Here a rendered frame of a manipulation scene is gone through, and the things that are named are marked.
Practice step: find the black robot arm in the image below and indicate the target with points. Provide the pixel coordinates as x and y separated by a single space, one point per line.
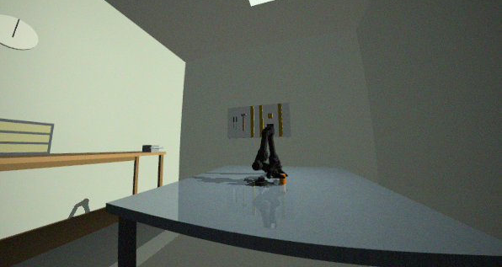
262 156

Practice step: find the orange cylindrical knob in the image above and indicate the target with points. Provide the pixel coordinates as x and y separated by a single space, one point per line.
282 181

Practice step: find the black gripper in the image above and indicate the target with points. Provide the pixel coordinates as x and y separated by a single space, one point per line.
276 172

